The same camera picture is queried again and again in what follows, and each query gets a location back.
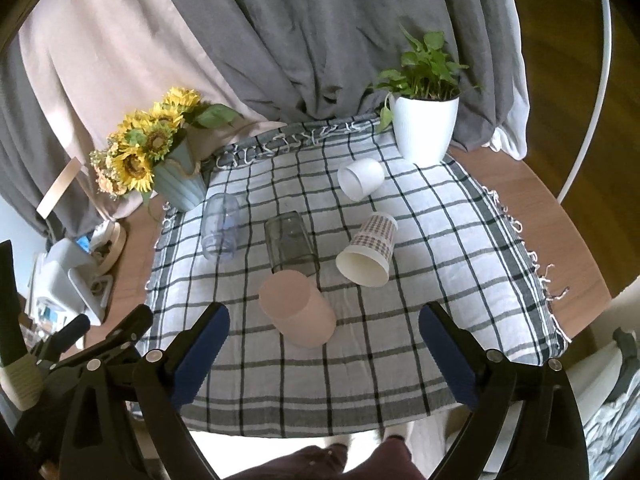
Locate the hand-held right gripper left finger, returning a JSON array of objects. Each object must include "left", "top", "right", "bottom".
[{"left": 60, "top": 304, "right": 231, "bottom": 480}]

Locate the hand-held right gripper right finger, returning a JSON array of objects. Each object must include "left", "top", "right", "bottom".
[{"left": 419, "top": 302, "right": 588, "bottom": 480}]

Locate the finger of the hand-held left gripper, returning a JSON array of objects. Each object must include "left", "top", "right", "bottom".
[
  {"left": 46, "top": 315, "right": 92, "bottom": 357},
  {"left": 102, "top": 304, "right": 154, "bottom": 358}
]

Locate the pink cup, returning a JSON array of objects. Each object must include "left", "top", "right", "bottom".
[{"left": 258, "top": 270, "right": 337, "bottom": 349}]

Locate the bluish clear plastic cup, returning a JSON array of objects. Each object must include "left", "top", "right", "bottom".
[{"left": 201, "top": 192, "right": 242, "bottom": 261}]

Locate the patterned paper cup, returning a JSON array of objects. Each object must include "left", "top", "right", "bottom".
[{"left": 335, "top": 211, "right": 399, "bottom": 288}]

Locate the clear glass cup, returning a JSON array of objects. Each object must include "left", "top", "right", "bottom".
[{"left": 264, "top": 210, "right": 320, "bottom": 277}]

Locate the white cup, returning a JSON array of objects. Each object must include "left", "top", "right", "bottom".
[{"left": 337, "top": 157, "right": 385, "bottom": 202}]

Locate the white appliance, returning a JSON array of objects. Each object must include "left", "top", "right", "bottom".
[{"left": 47, "top": 237, "right": 108, "bottom": 323}]

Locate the checked tablecloth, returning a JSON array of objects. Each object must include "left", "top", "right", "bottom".
[{"left": 135, "top": 115, "right": 573, "bottom": 438}]

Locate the light blue ribbed vase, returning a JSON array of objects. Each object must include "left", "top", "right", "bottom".
[{"left": 150, "top": 137, "right": 208, "bottom": 212}]

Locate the sunflower bouquet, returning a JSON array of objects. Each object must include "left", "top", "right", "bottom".
[{"left": 90, "top": 86, "right": 246, "bottom": 206}]

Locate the patterned grey cloth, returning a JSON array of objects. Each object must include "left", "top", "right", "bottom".
[{"left": 582, "top": 390, "right": 640, "bottom": 461}]

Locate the dark grey object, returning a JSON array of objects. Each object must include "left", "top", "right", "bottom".
[{"left": 612, "top": 327, "right": 640, "bottom": 406}]

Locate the green plant in white pot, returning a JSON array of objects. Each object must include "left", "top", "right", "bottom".
[{"left": 370, "top": 25, "right": 483, "bottom": 163}]

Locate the beige curtain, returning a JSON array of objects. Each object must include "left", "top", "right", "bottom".
[{"left": 19, "top": 0, "right": 288, "bottom": 221}]

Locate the white sheer curtain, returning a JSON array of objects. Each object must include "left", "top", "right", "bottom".
[{"left": 487, "top": 0, "right": 531, "bottom": 161}]

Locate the white curved tube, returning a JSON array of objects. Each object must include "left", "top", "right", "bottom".
[{"left": 555, "top": 0, "right": 615, "bottom": 203}]

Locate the grey curtain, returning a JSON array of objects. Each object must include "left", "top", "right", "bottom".
[{"left": 0, "top": 0, "right": 526, "bottom": 241}]

